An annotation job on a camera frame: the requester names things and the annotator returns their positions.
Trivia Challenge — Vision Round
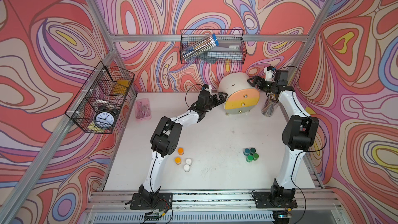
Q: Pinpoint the white round drawer cabinet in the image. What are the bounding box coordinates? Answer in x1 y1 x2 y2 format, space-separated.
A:
218 72 260 115

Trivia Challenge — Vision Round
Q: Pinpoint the white paint can lower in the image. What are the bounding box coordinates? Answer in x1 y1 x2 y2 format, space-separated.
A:
183 164 190 172

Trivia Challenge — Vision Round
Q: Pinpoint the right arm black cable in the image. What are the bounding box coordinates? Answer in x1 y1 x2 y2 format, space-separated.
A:
276 65 328 153

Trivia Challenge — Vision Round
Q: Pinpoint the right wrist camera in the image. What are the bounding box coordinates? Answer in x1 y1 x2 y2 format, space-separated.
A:
264 65 277 82

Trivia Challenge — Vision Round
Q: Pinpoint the black wire basket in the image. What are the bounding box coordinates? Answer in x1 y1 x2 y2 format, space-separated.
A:
179 29 247 65
65 61 135 134

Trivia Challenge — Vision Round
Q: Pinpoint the green paint can lower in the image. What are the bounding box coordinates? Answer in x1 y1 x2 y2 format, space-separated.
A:
246 155 254 162

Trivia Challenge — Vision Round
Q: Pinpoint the black wire basket left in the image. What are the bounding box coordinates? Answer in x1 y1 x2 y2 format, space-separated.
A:
65 61 135 134

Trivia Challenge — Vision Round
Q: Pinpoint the clear cup of brushes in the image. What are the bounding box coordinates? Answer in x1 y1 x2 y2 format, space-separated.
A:
261 93 279 117

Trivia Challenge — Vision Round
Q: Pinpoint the yellow object in basket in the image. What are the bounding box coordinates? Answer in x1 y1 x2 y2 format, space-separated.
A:
112 79 130 96

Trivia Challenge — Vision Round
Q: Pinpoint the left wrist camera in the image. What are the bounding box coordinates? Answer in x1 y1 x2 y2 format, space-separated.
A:
202 84 212 93

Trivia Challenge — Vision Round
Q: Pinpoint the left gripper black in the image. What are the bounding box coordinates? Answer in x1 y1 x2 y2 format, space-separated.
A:
202 91 227 113

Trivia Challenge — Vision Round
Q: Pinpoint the orange paint can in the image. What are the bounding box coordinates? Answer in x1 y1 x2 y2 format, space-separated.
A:
178 148 184 156
175 157 181 165

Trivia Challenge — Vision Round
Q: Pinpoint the white paint can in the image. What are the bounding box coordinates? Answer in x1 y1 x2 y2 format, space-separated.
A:
183 164 190 172
186 158 192 166

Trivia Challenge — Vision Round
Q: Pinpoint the yellow drawer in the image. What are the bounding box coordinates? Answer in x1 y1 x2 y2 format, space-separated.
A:
225 96 259 110

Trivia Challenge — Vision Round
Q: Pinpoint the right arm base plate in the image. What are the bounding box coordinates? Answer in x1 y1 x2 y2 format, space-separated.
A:
251 190 297 209

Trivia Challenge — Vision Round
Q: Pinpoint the green circuit board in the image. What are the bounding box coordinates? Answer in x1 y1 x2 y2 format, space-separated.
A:
144 212 165 222

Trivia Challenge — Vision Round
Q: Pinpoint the black alarm clock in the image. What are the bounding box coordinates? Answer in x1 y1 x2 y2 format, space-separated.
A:
94 105 119 130

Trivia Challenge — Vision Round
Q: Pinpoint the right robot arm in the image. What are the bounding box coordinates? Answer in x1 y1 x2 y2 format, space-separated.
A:
247 70 319 206

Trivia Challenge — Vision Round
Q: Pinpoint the black wire basket back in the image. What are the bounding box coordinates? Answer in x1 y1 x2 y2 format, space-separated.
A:
179 29 247 65

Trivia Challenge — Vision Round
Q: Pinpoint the white box in basket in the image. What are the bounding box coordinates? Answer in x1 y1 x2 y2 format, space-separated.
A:
207 45 243 60

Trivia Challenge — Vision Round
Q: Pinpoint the tube of pencils blue cap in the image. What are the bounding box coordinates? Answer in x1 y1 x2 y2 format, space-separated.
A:
181 34 219 61

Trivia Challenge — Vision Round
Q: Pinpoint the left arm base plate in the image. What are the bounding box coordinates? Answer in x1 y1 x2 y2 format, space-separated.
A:
125 192 173 210

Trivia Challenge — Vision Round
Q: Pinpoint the teal paint can right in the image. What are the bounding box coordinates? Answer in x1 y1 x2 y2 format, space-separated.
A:
250 147 256 155

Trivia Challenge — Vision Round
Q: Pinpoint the white paint can right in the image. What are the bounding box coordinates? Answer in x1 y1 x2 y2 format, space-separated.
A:
186 158 192 166

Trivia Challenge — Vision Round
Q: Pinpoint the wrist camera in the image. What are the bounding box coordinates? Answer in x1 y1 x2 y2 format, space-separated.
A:
202 84 212 93
264 65 277 82

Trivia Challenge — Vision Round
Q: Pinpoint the pink plastic tray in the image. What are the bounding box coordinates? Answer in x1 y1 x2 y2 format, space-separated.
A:
135 98 151 120

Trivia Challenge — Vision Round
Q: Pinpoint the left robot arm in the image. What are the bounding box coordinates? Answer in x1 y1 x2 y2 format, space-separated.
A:
138 85 228 204

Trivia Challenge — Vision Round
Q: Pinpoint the peach top drawer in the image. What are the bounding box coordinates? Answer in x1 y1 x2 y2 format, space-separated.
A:
228 88 260 99

